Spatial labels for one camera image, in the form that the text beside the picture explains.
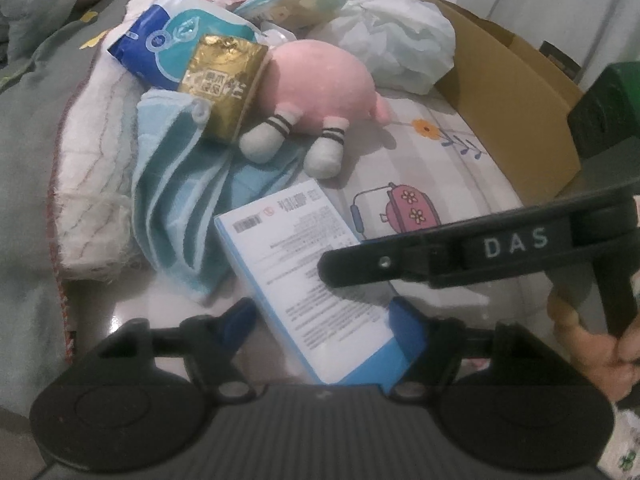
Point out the cardboard box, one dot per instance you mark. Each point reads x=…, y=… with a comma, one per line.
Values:
x=505, y=105

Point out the pink plush toy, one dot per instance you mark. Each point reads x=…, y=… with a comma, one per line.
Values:
x=320, y=80

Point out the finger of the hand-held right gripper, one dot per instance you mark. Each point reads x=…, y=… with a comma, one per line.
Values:
x=365, y=262

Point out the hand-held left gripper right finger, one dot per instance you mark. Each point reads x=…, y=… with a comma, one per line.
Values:
x=406, y=330

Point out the grey-green flowered quilt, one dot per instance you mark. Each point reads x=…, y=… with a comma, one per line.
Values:
x=30, y=160

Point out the blue wet wipes pack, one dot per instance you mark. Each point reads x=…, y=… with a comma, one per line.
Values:
x=160, y=40

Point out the person's right hand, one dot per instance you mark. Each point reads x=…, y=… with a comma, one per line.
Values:
x=616, y=366

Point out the printed bed sheet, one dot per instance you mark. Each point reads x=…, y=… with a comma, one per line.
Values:
x=430, y=170

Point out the white quilted blanket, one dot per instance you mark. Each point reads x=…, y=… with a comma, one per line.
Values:
x=95, y=150

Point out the gold foil packet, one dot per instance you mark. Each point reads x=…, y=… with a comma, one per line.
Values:
x=225, y=85

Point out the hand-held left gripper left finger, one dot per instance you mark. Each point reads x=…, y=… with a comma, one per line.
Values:
x=243, y=316

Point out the light blue white plastic bag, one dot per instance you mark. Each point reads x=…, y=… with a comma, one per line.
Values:
x=400, y=35

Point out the light blue striped towel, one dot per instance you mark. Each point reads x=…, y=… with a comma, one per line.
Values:
x=170, y=195

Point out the blue and white box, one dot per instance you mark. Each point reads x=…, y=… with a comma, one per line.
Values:
x=305, y=280

